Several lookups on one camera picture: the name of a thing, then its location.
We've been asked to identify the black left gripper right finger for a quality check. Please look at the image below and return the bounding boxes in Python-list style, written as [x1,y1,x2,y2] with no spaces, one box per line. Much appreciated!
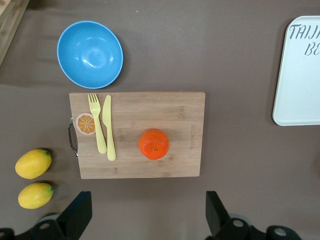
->
[205,191,302,240]

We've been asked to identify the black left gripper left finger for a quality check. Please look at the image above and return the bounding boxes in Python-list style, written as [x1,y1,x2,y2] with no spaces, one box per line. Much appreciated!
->
[0,191,92,240]

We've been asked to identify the orange toy fruit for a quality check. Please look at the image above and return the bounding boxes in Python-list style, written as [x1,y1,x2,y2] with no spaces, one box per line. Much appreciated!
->
[138,128,170,161]

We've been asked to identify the yellow toy lemon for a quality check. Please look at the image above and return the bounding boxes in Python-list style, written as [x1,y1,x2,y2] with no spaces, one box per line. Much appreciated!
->
[14,148,53,180]
[17,182,54,210]

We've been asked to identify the yellow plastic fork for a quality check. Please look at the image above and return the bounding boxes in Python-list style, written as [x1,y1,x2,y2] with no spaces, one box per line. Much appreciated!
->
[87,93,108,155]

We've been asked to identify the wooden orange slice toy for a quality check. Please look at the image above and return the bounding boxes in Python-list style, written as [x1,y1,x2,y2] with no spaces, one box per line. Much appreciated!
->
[75,112,97,136]

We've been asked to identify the yellow plastic knife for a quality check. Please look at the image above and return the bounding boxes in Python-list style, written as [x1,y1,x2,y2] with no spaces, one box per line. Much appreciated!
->
[101,94,117,162]

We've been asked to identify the bamboo cutting board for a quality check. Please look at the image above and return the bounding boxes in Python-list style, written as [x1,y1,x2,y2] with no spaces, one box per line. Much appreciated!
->
[67,91,207,180]

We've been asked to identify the cream tray with bear print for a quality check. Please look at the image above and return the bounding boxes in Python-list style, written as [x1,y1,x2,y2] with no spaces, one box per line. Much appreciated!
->
[272,15,320,127]

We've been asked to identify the blue bowl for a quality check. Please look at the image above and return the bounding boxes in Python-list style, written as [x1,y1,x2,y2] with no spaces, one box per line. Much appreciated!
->
[56,20,124,90]

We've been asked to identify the wooden cup drying rack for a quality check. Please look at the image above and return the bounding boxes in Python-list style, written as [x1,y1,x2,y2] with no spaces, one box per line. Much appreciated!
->
[0,0,30,66]

